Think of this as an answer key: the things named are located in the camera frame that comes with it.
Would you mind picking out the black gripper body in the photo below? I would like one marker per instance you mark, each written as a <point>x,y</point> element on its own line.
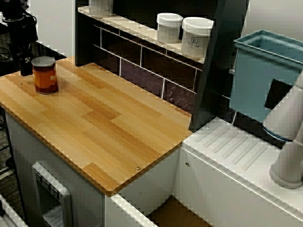
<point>23,33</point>

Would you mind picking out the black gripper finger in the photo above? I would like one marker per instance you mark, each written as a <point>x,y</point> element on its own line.
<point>26,66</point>

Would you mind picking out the orange beans can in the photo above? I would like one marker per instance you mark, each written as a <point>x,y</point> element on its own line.
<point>45,78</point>

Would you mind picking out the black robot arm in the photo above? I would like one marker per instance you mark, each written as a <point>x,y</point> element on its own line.
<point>11,8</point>

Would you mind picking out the white toy kitchen cabinet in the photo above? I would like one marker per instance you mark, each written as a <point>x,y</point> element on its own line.
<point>23,146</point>

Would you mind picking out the white shelf container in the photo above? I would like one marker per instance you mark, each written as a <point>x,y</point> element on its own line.
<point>100,4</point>

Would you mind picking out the cream shelf ledge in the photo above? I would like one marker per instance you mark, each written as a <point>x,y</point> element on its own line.
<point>132,24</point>

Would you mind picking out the dark tile backsplash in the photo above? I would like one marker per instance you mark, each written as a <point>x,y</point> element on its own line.
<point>142,63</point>

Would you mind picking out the plain white lidded jar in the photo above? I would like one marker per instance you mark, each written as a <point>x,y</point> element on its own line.
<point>169,26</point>

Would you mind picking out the white jar with print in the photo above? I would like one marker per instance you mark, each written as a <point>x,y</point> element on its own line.
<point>196,35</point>

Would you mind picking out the teal plastic bin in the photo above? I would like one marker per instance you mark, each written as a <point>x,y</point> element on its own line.
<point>251,82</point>

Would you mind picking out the white toy sink unit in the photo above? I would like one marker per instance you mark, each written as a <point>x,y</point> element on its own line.
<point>225,179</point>

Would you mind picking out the white toy faucet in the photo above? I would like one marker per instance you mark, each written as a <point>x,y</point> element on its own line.
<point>286,113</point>

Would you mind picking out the aluminium extrusion frame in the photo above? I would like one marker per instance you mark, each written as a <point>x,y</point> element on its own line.
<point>9,212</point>

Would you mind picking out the dark upright post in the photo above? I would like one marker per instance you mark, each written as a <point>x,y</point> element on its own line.
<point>213,82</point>

